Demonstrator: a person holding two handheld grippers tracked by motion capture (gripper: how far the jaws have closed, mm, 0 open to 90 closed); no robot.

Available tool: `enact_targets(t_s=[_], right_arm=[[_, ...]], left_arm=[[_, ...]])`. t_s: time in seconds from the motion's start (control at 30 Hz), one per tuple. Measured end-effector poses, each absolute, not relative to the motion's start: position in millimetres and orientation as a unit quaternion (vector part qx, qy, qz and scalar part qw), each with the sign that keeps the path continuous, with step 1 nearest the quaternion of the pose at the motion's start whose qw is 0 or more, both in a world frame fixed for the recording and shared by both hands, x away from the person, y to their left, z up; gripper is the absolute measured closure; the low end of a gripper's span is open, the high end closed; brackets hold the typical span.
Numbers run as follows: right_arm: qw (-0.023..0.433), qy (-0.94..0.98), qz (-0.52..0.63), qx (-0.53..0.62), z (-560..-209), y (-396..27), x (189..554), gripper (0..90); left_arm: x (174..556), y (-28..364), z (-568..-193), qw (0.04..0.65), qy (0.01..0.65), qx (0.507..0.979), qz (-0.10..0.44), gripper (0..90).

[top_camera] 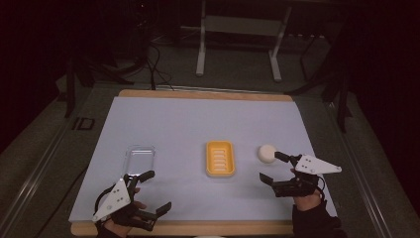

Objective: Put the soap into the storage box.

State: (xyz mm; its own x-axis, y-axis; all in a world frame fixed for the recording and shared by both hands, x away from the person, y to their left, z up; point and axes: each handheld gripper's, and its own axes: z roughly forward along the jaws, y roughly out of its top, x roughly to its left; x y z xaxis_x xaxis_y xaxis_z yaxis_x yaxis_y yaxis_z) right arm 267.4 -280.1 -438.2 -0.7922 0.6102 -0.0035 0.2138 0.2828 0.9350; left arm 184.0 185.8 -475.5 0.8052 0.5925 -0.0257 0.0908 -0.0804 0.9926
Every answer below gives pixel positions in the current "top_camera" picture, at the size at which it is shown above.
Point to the person's left hand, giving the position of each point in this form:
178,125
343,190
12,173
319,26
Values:
119,228

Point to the person's right hand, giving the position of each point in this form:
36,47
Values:
307,202

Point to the black tripod stand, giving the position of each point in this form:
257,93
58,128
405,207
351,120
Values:
85,72
333,86

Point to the black rectangular floor frame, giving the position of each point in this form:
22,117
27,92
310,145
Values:
84,123

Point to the round white soap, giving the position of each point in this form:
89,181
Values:
266,153

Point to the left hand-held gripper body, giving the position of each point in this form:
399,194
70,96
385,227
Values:
115,198

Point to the yellow soap dish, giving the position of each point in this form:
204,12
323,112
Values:
220,158

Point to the pale blue table mat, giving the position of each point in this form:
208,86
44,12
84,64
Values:
198,132

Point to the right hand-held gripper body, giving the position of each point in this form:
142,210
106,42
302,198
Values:
313,165

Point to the clear plastic container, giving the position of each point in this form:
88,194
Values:
140,160

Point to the white metal stand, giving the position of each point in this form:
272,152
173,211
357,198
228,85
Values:
242,24

